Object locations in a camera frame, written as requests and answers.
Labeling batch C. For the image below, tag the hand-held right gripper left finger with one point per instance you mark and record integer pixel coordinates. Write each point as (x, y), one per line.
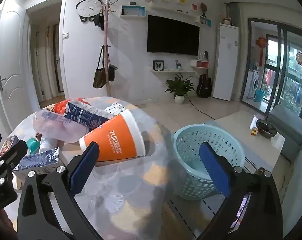
(83, 170)

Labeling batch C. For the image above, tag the white heart-print bag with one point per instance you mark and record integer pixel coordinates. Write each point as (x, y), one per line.
(114, 108)

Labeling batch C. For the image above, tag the light blue plastic basket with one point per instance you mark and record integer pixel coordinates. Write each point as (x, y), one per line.
(191, 180)

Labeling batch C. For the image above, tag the white washing machine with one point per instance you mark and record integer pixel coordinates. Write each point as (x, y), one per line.
(253, 83)

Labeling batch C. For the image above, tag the small black shoulder bag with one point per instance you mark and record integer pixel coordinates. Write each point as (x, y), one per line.
(112, 73)

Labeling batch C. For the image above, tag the orange paper cup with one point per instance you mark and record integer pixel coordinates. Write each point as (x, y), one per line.
(116, 140)

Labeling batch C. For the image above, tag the black acoustic guitar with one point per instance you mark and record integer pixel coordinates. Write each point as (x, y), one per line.
(204, 87)

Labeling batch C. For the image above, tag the white floating shelf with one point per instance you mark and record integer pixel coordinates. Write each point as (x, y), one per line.
(171, 70)

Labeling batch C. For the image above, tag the long white wall shelf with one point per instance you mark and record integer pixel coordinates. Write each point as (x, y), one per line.
(173, 12)

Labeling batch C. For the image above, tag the black wall television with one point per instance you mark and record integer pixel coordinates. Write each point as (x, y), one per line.
(173, 35)

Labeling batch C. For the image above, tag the round window decal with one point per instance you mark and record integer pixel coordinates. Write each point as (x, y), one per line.
(300, 58)

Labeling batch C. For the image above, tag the white refrigerator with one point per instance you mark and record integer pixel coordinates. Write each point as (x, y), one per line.
(224, 62)

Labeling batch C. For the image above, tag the red plastic bag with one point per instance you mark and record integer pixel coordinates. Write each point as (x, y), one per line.
(60, 107)

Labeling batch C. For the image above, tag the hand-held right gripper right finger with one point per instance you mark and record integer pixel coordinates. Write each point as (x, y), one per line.
(216, 170)

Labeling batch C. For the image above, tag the blue bucket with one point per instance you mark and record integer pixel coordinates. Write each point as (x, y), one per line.
(259, 96)

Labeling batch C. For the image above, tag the blue box wall shelf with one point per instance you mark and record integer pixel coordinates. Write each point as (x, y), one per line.
(133, 16)

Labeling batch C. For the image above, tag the framed butterfly picture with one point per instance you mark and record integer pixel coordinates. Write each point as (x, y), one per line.
(158, 65)

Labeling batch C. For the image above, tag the small dark printed box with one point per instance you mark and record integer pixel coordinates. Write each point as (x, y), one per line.
(8, 143)

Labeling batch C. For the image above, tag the potted green plant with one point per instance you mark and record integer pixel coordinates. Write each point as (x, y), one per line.
(179, 85)

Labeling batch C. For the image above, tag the grey sofa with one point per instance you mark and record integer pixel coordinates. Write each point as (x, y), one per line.
(290, 130)

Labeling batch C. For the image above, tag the white blue box shelf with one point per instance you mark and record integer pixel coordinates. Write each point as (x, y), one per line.
(205, 21)

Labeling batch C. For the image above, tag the pink coat rack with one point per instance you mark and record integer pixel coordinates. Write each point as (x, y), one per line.
(105, 42)

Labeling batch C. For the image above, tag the black hanging pouch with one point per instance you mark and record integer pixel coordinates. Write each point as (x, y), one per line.
(99, 21)

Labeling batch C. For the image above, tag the red knot ornament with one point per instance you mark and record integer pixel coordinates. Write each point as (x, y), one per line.
(261, 42)

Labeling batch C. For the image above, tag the clear plastic bottle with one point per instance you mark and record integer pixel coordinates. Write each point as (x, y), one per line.
(56, 127)

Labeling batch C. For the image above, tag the red cube wall shelf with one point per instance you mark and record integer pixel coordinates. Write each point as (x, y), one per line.
(194, 7)

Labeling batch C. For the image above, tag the round hand fan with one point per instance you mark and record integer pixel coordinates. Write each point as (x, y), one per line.
(203, 8)

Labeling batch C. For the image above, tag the white standing card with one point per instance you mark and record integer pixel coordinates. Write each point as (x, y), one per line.
(253, 121)

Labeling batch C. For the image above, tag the sliding glass door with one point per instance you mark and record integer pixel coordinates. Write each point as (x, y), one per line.
(282, 67)

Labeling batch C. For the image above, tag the colourful puzzle cube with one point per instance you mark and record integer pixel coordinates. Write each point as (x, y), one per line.
(254, 131)

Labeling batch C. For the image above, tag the white door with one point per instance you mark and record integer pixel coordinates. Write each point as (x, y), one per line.
(13, 67)

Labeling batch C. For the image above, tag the panda wall clock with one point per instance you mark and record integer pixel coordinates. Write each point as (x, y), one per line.
(89, 7)

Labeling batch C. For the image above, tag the white light switch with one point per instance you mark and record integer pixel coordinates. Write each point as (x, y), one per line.
(65, 36)

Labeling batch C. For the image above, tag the small blue drink carton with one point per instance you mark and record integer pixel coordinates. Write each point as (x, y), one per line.
(38, 158)

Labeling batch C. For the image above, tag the brown tote bag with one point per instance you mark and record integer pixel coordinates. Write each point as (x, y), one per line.
(99, 78)

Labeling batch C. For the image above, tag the dark round ashtray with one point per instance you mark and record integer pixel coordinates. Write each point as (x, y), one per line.
(265, 128)

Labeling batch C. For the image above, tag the white router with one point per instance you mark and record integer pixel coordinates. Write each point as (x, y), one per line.
(203, 57)

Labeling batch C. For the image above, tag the small white bottle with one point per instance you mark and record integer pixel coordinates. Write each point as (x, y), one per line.
(47, 143)

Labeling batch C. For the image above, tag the dark blue milk carton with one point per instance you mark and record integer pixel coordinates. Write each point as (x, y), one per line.
(83, 116)

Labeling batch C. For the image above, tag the red white wall box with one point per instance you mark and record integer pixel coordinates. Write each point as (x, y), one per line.
(199, 64)

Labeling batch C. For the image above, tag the small figurine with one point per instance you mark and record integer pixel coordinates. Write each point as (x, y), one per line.
(178, 65)

